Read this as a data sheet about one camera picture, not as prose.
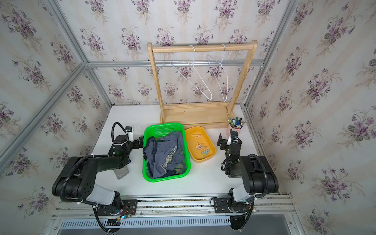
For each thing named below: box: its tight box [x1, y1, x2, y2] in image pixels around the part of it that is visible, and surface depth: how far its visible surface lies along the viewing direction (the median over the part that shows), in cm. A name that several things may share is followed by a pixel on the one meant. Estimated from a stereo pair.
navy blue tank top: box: [142, 131, 187, 179], surface depth 83 cm
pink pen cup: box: [225, 120, 243, 138], surface depth 97 cm
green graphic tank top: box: [173, 163, 185, 174], surface depth 84 cm
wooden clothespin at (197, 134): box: [190, 132, 203, 139], surface depth 103 cm
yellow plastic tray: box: [185, 125, 217, 164], surface depth 97 cm
